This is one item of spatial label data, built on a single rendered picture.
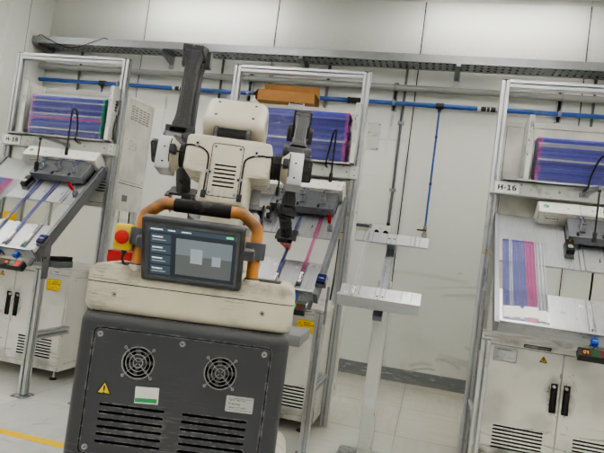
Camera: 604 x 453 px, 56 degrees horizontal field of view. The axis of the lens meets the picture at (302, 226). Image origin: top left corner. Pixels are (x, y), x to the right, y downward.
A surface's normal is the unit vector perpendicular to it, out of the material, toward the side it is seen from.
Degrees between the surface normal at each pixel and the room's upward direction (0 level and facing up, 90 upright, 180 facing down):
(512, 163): 90
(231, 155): 82
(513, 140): 90
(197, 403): 90
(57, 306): 90
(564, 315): 44
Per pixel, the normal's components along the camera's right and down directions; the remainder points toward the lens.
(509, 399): -0.22, -0.07
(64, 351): 0.97, 0.12
